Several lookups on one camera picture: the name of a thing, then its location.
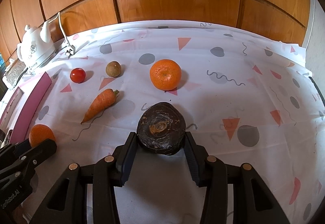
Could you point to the orange mandarin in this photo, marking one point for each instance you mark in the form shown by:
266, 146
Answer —
165, 74
39, 133

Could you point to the ornate silver tissue box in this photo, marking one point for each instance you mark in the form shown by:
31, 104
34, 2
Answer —
13, 72

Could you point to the large dark vegetable top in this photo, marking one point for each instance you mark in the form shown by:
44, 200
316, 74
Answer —
161, 129

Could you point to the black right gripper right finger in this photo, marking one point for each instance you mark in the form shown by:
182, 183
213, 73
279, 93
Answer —
253, 201

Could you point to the red cherry tomato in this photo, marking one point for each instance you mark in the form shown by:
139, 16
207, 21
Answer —
77, 75

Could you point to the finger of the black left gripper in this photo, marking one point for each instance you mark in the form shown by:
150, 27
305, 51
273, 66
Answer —
21, 157

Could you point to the pink shallow tray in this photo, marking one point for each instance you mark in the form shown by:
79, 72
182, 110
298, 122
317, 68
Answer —
21, 107

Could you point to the white ceramic electric kettle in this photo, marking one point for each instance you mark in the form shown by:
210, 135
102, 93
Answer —
36, 47

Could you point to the white patterned tablecloth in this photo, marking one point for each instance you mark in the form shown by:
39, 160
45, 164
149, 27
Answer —
244, 98

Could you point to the orange carrot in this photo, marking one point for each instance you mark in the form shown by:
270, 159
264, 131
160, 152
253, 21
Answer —
103, 101

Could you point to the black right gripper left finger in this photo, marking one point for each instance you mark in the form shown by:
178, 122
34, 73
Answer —
66, 202

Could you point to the small brown longan fruit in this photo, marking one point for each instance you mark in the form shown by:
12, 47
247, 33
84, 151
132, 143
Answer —
113, 69

